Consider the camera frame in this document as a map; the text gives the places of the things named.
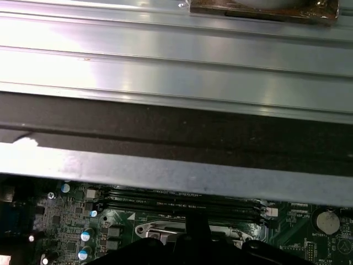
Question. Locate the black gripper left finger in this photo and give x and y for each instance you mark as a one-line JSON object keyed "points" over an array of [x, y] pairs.
{"points": [[165, 254]]}

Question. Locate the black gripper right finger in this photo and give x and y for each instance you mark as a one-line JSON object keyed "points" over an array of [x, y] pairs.
{"points": [[234, 255]]}

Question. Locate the thin metal locking lever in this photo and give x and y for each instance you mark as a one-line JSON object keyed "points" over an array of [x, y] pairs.
{"points": [[168, 228]]}

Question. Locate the CPU socket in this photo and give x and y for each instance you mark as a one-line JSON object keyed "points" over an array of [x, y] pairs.
{"points": [[153, 236]]}

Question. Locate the black RAM slot white clips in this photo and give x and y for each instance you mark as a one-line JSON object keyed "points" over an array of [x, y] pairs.
{"points": [[138, 196]]}

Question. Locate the green motherboard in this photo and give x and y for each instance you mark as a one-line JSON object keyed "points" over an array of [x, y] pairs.
{"points": [[292, 243]]}

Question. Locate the small silver capacitor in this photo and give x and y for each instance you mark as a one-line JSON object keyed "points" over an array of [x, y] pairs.
{"points": [[65, 187], [93, 213], [86, 234], [84, 254]]}

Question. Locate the silver coin battery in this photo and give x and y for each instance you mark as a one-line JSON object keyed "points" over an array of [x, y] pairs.
{"points": [[327, 220]]}

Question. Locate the open PC case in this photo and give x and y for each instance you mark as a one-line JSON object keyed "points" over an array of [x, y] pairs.
{"points": [[165, 129]]}

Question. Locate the silver board screw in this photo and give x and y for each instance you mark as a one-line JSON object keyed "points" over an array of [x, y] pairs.
{"points": [[51, 195]]}

